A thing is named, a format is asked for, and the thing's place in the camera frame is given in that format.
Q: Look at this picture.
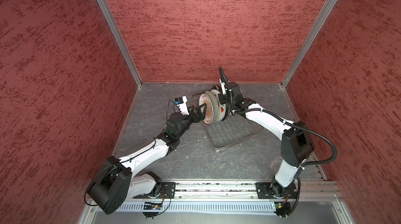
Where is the right circuit board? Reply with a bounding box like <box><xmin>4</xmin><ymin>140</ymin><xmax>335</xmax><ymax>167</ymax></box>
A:
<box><xmin>275</xmin><ymin>202</ymin><xmax>292</xmax><ymax>216</ymax></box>

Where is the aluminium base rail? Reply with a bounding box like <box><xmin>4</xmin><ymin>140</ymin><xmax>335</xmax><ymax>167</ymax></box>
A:
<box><xmin>79</xmin><ymin>180</ymin><xmax>355</xmax><ymax>224</ymax></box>

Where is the left circuit board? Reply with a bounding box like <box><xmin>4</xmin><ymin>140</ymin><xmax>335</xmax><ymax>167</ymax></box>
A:
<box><xmin>143</xmin><ymin>202</ymin><xmax>164</xmax><ymax>211</ymax></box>

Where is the aluminium left corner post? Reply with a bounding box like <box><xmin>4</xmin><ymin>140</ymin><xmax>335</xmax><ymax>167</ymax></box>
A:
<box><xmin>96</xmin><ymin>0</ymin><xmax>143</xmax><ymax>89</ymax></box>

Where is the plain white large plate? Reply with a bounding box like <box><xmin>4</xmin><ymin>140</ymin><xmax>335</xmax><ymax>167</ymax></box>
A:
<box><xmin>209</xmin><ymin>89</ymin><xmax>221</xmax><ymax>124</ymax></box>

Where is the circuit board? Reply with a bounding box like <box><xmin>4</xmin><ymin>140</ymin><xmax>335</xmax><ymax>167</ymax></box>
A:
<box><xmin>143</xmin><ymin>202</ymin><xmax>164</xmax><ymax>211</ymax></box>
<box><xmin>275</xmin><ymin>202</ymin><xmax>292</xmax><ymax>216</ymax></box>

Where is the aluminium right corner post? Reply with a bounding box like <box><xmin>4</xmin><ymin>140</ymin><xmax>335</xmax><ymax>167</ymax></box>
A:
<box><xmin>281</xmin><ymin>0</ymin><xmax>338</xmax><ymax>89</ymax></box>

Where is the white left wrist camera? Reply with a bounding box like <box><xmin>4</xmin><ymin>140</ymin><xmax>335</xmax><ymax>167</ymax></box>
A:
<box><xmin>174</xmin><ymin>96</ymin><xmax>189</xmax><ymax>115</ymax></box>

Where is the aluminium corner post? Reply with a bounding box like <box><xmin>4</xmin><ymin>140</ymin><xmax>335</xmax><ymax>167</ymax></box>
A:
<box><xmin>96</xmin><ymin>0</ymin><xmax>143</xmax><ymax>89</ymax></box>
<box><xmin>281</xmin><ymin>0</ymin><xmax>338</xmax><ymax>89</ymax></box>

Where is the watermelon pattern white plate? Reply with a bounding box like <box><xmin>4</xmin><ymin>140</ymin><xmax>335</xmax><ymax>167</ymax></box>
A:
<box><xmin>219</xmin><ymin>95</ymin><xmax>231</xmax><ymax>121</ymax></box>

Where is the brown striped rim plate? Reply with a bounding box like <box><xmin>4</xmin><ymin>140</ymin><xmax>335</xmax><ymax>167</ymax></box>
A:
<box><xmin>198</xmin><ymin>91</ymin><xmax>217</xmax><ymax>125</ymax></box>

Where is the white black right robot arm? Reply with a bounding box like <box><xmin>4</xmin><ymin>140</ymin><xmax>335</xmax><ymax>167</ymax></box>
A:
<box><xmin>219</xmin><ymin>66</ymin><xmax>314</xmax><ymax>199</ymax></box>

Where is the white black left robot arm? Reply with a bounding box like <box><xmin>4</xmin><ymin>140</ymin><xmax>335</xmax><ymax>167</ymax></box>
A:
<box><xmin>84</xmin><ymin>103</ymin><xmax>207</xmax><ymax>215</ymax></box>

